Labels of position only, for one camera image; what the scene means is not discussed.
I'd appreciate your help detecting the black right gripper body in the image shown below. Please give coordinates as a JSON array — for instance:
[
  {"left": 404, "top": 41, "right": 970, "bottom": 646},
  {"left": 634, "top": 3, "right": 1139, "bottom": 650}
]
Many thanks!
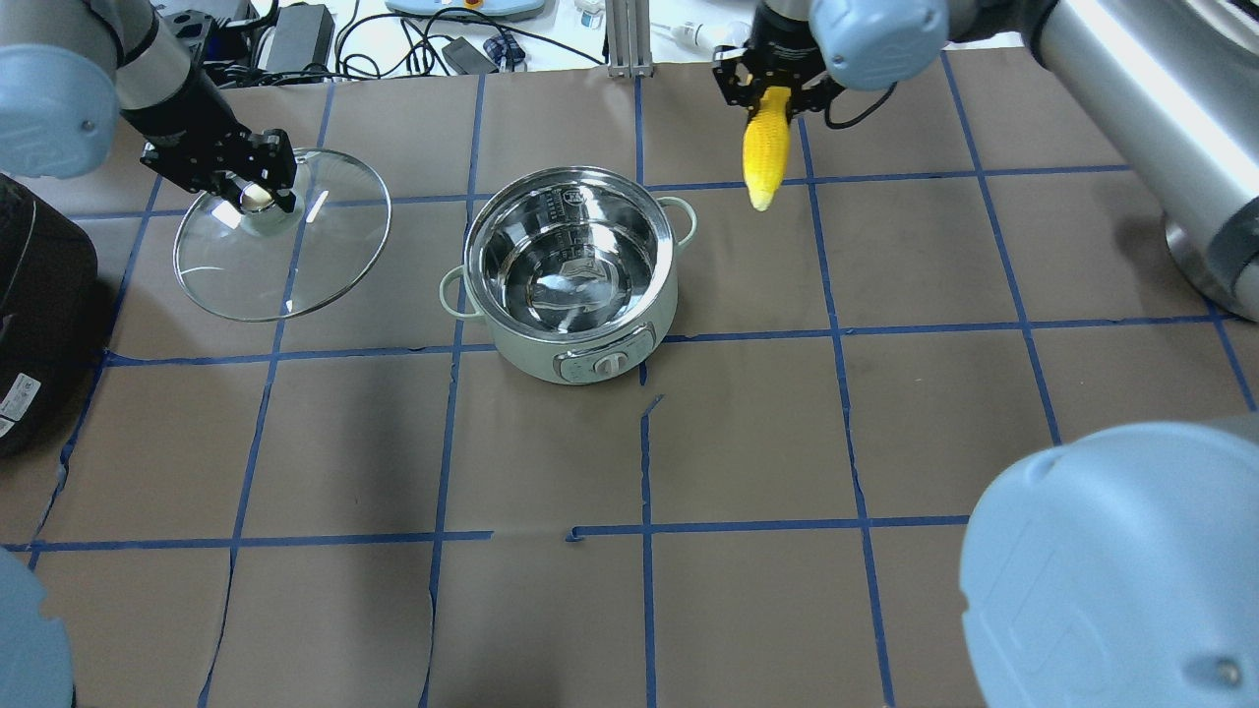
[{"left": 713, "top": 39, "right": 844, "bottom": 118}]

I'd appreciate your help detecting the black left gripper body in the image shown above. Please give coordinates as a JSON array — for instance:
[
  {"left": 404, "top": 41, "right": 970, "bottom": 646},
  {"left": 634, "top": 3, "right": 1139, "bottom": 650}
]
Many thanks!
[{"left": 141, "top": 125, "right": 297, "bottom": 214}]

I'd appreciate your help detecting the yellow corn cob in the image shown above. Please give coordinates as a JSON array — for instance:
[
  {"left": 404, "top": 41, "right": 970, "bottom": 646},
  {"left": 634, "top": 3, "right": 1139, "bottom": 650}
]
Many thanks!
[{"left": 743, "top": 86, "right": 791, "bottom": 213}]

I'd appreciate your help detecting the glass pot lid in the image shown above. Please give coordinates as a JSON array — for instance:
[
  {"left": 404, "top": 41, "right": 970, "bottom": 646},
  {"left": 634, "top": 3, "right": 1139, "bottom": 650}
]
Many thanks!
[{"left": 172, "top": 147, "right": 392, "bottom": 323}]

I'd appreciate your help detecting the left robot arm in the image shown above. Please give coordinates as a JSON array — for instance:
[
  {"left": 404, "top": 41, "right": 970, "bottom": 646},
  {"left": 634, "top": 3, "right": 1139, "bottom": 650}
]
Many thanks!
[{"left": 1, "top": 1, "right": 297, "bottom": 214}]

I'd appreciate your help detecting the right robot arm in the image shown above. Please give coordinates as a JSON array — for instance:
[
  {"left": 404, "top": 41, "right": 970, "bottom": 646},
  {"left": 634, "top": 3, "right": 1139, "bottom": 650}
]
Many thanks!
[{"left": 643, "top": 49, "right": 1256, "bottom": 707}]

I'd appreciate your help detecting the pale green electric pot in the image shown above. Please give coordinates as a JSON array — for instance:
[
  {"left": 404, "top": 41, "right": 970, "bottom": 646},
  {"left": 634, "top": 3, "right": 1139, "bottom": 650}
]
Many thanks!
[{"left": 438, "top": 166, "right": 697, "bottom": 385}]

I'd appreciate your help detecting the steel steamer pot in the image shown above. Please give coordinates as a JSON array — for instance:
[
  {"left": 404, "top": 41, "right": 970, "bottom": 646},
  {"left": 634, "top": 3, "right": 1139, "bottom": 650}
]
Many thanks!
[{"left": 1162, "top": 202, "right": 1258, "bottom": 323}]

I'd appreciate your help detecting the black power adapter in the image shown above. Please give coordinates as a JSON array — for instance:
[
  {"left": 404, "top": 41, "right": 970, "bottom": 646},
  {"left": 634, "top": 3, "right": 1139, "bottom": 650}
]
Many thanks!
[{"left": 261, "top": 3, "right": 334, "bottom": 78}]

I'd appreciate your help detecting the black rice cooker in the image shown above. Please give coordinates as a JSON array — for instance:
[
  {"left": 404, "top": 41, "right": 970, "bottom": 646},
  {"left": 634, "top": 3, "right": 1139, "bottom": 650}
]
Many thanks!
[{"left": 1, "top": 176, "right": 98, "bottom": 457}]

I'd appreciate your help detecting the small black adapter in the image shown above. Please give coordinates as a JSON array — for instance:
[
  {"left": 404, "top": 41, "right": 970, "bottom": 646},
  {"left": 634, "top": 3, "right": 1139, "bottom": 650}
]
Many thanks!
[{"left": 441, "top": 37, "right": 499, "bottom": 76}]

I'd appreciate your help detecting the blue teach pendant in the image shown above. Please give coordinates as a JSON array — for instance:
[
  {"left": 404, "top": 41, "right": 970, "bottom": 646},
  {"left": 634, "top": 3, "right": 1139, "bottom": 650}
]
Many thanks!
[{"left": 384, "top": 0, "right": 548, "bottom": 21}]

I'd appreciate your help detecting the black cable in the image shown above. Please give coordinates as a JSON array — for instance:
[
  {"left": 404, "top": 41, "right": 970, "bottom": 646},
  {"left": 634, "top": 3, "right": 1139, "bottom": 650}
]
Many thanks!
[{"left": 334, "top": 0, "right": 606, "bottom": 81}]

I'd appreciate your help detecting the aluminium frame post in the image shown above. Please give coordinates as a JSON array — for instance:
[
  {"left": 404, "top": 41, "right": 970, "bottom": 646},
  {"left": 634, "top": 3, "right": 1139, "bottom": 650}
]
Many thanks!
[{"left": 604, "top": 0, "right": 655, "bottom": 78}]

